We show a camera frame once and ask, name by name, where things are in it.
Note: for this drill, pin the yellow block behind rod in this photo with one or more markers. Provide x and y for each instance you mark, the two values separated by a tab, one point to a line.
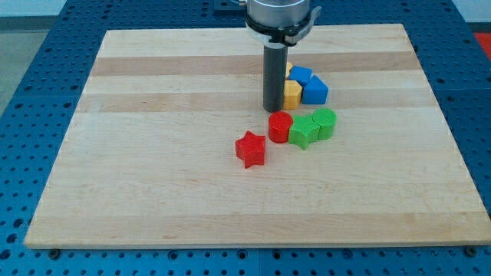
289	67

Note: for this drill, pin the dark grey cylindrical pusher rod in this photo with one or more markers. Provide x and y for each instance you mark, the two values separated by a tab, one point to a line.
274	70

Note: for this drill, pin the red star block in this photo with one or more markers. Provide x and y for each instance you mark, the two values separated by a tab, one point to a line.
251	149

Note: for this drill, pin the yellow hexagon block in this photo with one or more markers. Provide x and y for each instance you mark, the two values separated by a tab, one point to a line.
292	95

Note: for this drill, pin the blue cube block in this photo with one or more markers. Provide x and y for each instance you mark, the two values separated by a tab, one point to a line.
302	75

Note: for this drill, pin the red cylinder block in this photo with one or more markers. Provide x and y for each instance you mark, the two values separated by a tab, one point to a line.
279	126

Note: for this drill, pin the light wooden board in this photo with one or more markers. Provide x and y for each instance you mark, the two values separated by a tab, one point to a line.
148	160

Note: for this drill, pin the green cylinder block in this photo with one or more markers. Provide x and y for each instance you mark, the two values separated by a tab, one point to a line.
326	119

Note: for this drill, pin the green star block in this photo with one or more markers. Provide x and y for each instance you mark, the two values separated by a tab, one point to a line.
303	131

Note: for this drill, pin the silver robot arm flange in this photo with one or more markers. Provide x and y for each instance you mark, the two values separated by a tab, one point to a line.
280	23

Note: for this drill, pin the blue perforated table plate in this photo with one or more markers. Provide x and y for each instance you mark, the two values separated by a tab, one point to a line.
36	118

